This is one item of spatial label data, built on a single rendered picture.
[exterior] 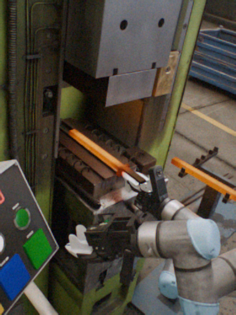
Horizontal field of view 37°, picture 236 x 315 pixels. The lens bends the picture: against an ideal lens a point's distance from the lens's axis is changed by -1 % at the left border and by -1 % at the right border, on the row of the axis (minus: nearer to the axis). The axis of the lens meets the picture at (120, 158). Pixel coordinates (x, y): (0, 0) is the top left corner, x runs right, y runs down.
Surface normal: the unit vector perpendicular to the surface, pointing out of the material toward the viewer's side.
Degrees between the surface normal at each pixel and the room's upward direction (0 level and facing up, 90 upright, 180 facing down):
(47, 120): 90
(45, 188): 90
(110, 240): 60
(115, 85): 90
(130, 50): 90
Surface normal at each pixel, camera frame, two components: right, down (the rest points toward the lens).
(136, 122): -0.73, 0.27
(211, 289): 0.53, -0.10
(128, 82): 0.66, 0.49
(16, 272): 0.86, -0.13
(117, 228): -0.39, 0.46
